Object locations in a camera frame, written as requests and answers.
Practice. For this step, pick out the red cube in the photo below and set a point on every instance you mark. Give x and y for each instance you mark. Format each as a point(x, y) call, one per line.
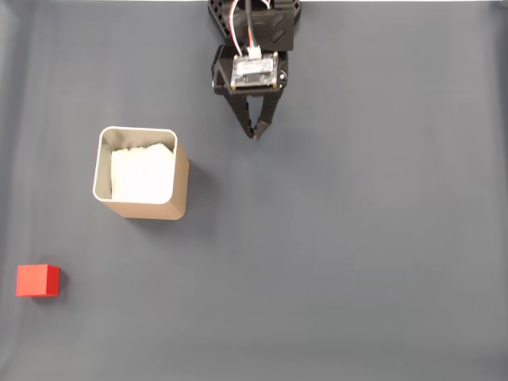
point(33, 279)

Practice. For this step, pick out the bare camera circuit board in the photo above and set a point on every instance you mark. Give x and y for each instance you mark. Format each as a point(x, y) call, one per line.
point(254, 71)

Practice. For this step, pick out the white tissue padding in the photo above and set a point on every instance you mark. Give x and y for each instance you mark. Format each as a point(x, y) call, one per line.
point(141, 174)

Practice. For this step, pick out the tan metal box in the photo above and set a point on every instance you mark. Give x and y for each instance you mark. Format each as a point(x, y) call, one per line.
point(158, 210)

